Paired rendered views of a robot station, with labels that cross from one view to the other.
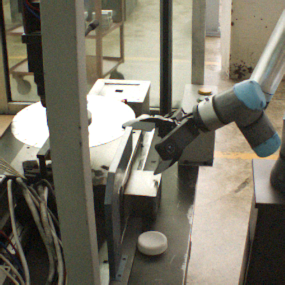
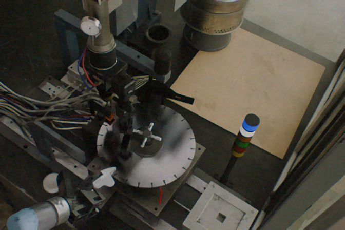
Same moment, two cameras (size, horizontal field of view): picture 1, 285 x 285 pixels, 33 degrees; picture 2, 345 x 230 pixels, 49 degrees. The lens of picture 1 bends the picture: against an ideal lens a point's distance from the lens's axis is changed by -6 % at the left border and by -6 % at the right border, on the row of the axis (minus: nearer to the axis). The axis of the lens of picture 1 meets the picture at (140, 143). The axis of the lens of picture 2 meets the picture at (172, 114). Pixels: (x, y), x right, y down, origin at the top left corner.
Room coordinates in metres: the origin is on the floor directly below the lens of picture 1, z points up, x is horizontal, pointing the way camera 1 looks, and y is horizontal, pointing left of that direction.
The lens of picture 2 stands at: (1.42, -0.41, 2.04)
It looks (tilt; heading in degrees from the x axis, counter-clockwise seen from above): 55 degrees down; 107
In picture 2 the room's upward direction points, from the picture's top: 9 degrees clockwise
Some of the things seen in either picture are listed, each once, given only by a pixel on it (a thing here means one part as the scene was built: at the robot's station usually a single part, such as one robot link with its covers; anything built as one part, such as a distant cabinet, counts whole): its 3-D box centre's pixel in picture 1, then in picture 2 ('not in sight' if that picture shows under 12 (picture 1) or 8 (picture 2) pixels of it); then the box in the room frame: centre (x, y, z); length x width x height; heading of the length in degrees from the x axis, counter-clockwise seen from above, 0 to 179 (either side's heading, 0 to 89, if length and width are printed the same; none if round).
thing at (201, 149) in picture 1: (198, 123); not in sight; (1.41, -0.18, 0.82); 0.28 x 0.11 x 0.15; 171
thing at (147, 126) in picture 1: (142, 120); (107, 178); (1.12, 0.00, 0.96); 0.09 x 0.06 x 0.03; 70
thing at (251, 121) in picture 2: not in sight; (250, 122); (1.45, 0.27, 1.14); 0.05 x 0.04 x 0.03; 81
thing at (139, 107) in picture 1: (119, 111); (216, 225); (1.49, 0.07, 0.82); 0.18 x 0.18 x 0.15; 81
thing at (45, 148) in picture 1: (48, 156); (101, 113); (0.97, 0.21, 0.95); 0.10 x 0.03 x 0.07; 171
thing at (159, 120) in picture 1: (156, 125); (91, 183); (1.09, -0.04, 0.97); 0.09 x 0.02 x 0.05; 70
